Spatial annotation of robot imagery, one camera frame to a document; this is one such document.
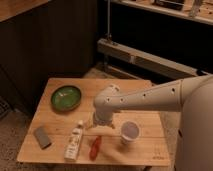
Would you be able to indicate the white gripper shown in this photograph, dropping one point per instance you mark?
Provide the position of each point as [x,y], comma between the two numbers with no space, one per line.
[93,122]

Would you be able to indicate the metal pole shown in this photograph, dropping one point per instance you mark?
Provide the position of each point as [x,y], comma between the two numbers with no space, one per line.
[108,20]

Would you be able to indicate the wooden bench beam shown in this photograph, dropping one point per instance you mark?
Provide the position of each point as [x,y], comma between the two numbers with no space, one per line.
[145,60]

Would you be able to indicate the grey sponge block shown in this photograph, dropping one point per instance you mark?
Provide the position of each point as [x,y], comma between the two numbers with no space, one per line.
[42,137]

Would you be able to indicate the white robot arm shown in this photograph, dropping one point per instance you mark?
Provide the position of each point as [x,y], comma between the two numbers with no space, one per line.
[192,96]

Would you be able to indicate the wooden table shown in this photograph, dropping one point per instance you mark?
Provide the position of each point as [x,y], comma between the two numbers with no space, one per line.
[149,149]

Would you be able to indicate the white tube bottle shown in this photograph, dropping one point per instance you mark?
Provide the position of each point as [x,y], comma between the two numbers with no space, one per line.
[74,142]

